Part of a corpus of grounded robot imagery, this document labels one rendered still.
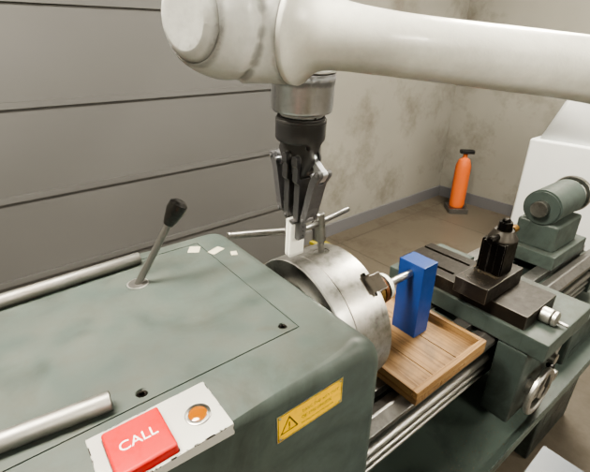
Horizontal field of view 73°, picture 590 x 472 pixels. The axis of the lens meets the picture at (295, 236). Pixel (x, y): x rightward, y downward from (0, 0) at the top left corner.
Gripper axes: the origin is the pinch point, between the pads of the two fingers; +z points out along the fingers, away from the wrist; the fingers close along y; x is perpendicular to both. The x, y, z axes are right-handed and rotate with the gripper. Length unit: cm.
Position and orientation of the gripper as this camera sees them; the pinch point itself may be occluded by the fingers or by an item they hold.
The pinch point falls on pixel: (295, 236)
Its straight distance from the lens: 67.9
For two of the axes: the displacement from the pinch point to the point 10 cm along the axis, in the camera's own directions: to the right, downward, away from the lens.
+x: -7.9, 2.6, -5.5
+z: -0.5, 8.7, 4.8
